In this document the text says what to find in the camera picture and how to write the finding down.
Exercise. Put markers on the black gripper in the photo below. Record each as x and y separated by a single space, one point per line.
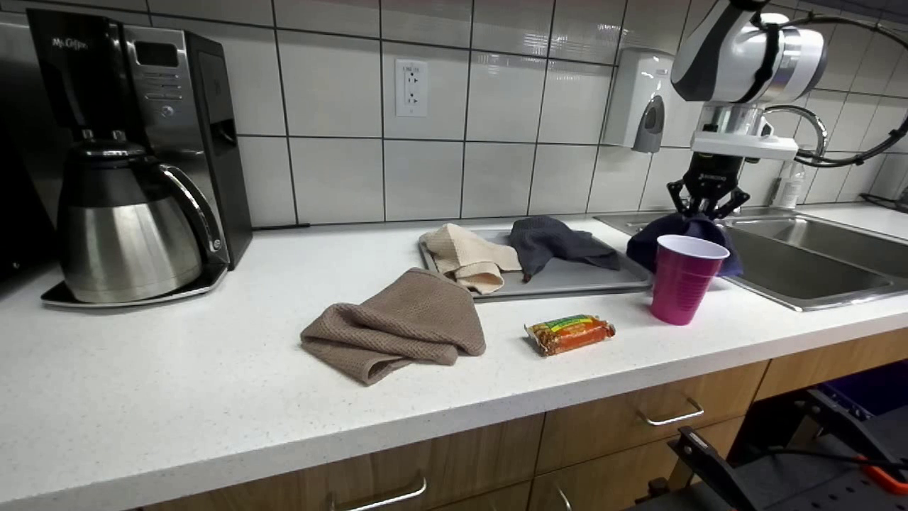
712 170

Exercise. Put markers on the brown waffle towel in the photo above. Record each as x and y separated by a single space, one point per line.
400 326

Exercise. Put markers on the grey tray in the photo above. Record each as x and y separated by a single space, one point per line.
578 277

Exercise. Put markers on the white soap bottle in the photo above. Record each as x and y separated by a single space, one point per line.
787 186

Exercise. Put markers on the pink plastic cup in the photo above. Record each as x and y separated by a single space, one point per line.
683 285

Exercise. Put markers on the stainless steel sink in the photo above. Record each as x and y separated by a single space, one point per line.
804 265

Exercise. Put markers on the white soap dispenser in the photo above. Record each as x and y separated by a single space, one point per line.
638 101

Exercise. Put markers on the chrome faucet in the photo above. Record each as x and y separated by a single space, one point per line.
818 128

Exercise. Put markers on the dark grey waffle towel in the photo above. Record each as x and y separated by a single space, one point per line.
554 241

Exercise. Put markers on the orange granola bar wrapper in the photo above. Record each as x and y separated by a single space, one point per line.
573 332

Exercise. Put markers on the cream waffle towel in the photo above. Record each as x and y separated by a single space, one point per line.
469 257

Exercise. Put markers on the wooden lower cabinet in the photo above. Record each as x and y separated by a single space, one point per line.
605 430

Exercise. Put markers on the black metal stand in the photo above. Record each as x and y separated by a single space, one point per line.
720 468

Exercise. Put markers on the black coffee maker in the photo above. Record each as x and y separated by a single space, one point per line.
202 123

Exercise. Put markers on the steel coffee carafe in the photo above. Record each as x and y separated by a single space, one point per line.
130 241

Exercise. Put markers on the black countertop oven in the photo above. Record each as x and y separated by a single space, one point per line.
25 209

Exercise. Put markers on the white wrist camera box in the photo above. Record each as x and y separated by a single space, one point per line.
747 146

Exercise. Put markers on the white wall outlet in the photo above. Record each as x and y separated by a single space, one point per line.
414 88

